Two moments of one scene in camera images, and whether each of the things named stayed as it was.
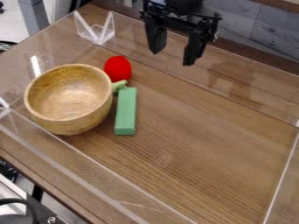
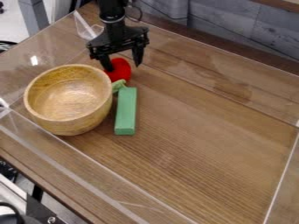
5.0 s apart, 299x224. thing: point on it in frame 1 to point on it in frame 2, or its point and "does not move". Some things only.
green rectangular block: (126, 115) does not move
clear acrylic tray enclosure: (161, 142) does not move
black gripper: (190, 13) to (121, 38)
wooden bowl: (69, 97) does not move
